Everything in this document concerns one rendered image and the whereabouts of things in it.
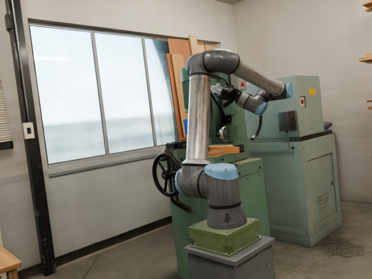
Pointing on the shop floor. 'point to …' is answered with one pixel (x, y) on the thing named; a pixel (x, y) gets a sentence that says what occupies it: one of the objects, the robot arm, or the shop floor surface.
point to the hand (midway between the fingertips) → (211, 88)
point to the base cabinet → (253, 184)
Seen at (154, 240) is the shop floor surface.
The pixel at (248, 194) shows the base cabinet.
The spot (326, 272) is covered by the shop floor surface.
